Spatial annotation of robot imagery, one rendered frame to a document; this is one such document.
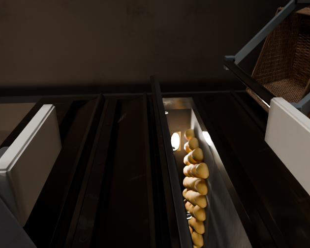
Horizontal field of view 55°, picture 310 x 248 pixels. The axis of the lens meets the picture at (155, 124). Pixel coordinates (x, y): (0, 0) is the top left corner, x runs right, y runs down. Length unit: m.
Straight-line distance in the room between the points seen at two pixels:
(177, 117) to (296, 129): 1.71
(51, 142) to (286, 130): 0.13
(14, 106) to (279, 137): 3.20
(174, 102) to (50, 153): 1.67
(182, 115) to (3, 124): 2.13
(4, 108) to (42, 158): 3.21
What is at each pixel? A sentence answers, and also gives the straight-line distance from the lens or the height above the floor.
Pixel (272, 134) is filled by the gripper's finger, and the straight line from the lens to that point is 0.19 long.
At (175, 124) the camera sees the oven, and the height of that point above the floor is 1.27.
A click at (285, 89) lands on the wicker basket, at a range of 1.84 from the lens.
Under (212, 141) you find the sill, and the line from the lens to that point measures 1.33.
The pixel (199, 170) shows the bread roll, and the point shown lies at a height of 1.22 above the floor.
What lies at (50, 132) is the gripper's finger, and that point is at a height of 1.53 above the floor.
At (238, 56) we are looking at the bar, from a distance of 1.15.
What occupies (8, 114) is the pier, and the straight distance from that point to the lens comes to 3.39.
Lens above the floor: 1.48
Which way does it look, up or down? 2 degrees down
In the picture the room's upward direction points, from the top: 92 degrees counter-clockwise
